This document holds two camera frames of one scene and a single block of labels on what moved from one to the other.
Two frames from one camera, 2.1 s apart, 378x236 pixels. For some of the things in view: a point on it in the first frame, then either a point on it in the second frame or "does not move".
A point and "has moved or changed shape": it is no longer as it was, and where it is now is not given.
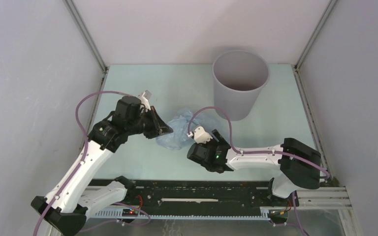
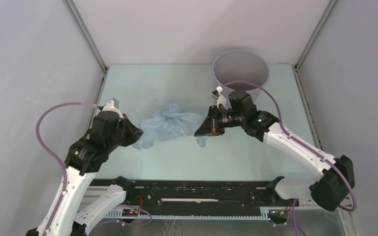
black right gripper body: (213, 143) → (230, 119)
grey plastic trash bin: (238, 77) does not move
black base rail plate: (195, 195) does not move
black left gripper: (159, 127) → (136, 132)
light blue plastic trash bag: (182, 126) has moved or changed shape
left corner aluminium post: (78, 21) does not move
